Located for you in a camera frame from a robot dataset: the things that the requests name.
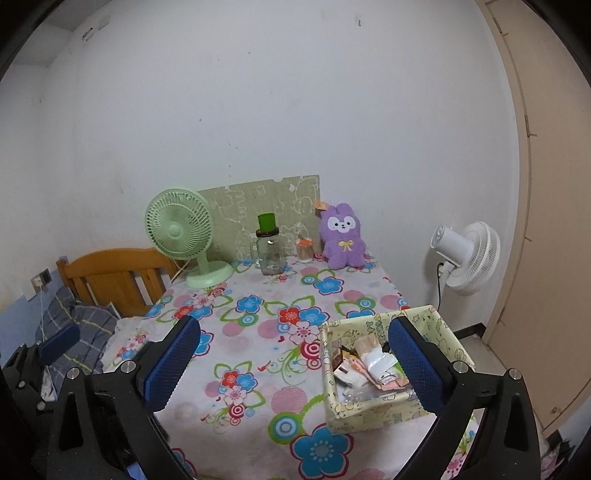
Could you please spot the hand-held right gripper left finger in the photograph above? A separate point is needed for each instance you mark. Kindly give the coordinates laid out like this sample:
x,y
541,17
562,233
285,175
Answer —
x,y
171,364

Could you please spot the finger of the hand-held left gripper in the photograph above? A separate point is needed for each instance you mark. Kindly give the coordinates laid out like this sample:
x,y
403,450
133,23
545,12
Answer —
x,y
60,344

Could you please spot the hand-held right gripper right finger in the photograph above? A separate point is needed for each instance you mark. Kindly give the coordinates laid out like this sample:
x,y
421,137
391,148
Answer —
x,y
415,369

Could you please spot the pink packet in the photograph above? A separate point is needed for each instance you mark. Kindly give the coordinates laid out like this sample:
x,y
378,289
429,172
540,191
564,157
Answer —
x,y
395,384

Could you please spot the clear plastic packet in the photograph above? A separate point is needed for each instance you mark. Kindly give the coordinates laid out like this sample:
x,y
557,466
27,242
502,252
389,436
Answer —
x,y
378,364

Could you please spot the yellow patterned box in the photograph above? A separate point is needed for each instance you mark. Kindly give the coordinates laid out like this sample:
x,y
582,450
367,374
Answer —
x,y
360,415

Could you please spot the grey plaid pillow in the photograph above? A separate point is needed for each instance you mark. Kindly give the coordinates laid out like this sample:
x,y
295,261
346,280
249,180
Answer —
x,y
87,318

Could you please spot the white crumpled cloth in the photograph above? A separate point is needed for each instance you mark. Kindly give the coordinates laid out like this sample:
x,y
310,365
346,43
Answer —
x,y
50,386

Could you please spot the wooden bed headboard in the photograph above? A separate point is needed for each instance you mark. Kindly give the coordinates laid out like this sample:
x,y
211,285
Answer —
x,y
106,277

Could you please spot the white fan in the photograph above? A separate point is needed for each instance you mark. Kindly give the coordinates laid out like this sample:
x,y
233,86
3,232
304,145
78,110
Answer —
x,y
466,256

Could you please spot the floral tablecloth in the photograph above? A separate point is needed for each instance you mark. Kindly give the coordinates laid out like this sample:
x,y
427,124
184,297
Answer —
x,y
277,295

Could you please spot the green desk fan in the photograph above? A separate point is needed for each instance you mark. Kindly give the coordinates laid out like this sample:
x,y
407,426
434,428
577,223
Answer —
x,y
178,226

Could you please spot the purple plush bunny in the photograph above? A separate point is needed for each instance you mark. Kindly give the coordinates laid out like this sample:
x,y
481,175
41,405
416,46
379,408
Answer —
x,y
344,249

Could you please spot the glass jar with green lid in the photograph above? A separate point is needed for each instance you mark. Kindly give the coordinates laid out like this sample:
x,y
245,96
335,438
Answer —
x,y
270,258

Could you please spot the small jar with orange lid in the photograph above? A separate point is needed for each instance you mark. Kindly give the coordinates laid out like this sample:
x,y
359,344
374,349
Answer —
x,y
305,253

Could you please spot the green patterned board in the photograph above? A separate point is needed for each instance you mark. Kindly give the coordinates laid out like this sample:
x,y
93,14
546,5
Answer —
x,y
258,194

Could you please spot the beige wardrobe door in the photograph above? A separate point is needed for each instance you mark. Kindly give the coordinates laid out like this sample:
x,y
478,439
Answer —
x,y
549,230

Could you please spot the wall socket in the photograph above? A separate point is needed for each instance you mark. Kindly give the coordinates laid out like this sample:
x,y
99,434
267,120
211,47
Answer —
x,y
41,278

